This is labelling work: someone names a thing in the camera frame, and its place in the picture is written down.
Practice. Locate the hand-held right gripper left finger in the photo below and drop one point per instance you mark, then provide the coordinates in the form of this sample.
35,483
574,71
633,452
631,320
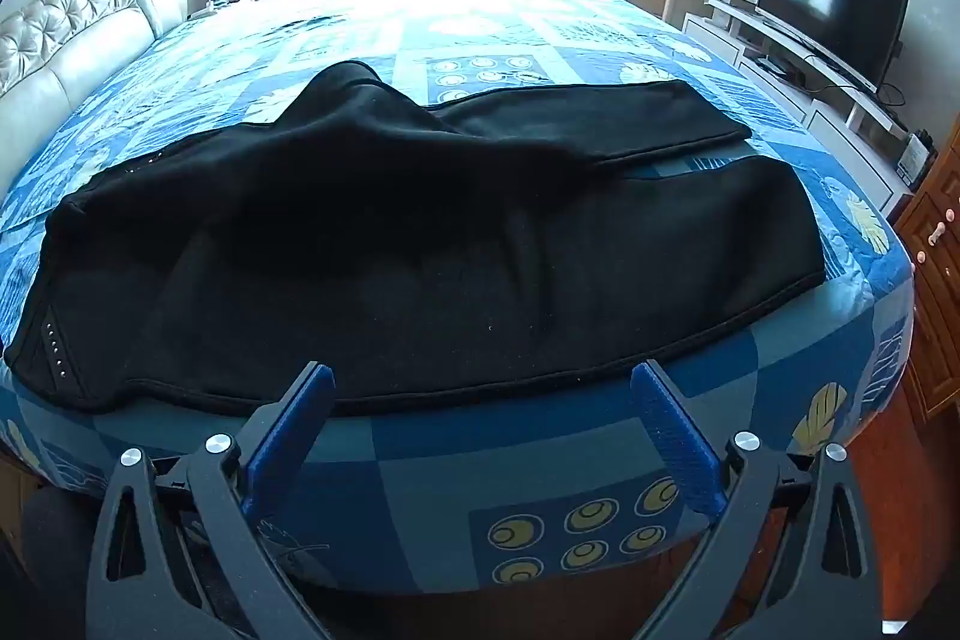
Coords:
289,426

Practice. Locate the white television stand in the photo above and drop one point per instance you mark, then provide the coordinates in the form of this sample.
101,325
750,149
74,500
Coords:
802,100

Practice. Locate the cream tufted leather headboard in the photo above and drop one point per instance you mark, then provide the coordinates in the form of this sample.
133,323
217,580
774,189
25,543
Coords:
67,29

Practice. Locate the brown wooden cabinet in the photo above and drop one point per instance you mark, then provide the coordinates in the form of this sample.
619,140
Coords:
937,280

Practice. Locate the black pants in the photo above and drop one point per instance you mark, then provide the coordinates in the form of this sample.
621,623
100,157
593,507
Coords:
420,250

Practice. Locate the blue patterned bed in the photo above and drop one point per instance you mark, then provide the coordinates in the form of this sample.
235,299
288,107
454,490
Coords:
465,482

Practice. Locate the black flat television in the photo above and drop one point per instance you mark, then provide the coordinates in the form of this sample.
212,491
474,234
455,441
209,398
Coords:
829,10

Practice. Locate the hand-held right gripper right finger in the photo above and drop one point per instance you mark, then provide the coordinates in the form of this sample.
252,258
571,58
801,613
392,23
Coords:
671,430

